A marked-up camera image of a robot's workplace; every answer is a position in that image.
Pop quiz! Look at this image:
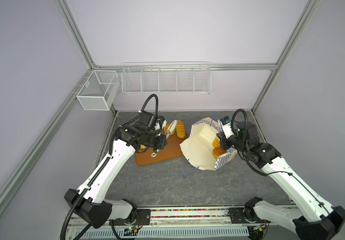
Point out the ridged long bread loaf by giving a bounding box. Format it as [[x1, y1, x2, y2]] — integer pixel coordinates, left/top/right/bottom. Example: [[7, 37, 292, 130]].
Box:
[[175, 120, 186, 139]]

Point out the blue checkered paper bag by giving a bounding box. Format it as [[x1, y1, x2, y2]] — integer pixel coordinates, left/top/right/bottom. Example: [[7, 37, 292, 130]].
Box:
[[180, 117, 237, 171]]

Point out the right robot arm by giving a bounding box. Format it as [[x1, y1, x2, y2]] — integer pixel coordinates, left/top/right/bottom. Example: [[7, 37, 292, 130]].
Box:
[[217, 109, 345, 240]]

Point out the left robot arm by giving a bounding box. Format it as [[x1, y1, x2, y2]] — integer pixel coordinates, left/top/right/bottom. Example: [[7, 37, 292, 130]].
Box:
[[59, 94, 169, 240]]

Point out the orange round bun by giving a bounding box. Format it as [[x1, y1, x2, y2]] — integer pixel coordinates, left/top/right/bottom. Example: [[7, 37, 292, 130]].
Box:
[[212, 147, 227, 159]]

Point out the brown plastic tray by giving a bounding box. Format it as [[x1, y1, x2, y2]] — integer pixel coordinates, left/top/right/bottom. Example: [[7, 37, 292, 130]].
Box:
[[135, 133, 187, 166]]

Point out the white mesh box basket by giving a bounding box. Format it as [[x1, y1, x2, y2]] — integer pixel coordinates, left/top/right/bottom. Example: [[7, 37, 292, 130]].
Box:
[[76, 70, 120, 111]]

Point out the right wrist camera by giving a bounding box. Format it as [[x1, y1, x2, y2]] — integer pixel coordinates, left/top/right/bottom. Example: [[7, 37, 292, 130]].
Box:
[[219, 116, 234, 139]]

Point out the white wire shelf basket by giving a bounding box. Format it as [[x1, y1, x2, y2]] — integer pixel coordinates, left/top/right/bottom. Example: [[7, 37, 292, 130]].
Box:
[[121, 68, 212, 95]]

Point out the aluminium frame post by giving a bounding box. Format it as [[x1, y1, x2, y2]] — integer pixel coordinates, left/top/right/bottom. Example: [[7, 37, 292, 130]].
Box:
[[94, 62, 278, 72]]

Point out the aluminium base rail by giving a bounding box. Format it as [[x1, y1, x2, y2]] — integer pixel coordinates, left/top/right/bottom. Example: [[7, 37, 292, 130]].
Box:
[[64, 206, 283, 240]]

